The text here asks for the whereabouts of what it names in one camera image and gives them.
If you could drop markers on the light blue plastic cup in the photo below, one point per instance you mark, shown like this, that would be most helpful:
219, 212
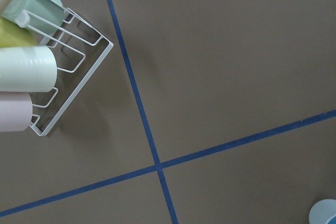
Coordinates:
322, 212

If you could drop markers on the pale cream cup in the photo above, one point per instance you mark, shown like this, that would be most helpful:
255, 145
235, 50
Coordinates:
28, 69

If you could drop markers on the mint green cup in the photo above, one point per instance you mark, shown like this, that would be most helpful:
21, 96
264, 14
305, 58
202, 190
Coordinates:
50, 10

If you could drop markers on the pink cup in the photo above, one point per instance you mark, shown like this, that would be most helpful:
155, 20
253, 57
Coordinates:
16, 111

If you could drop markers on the yellow green cup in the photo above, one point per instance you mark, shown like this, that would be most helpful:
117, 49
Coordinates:
14, 36

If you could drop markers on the white wire cup rack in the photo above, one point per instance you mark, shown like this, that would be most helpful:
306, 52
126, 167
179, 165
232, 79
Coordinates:
78, 48

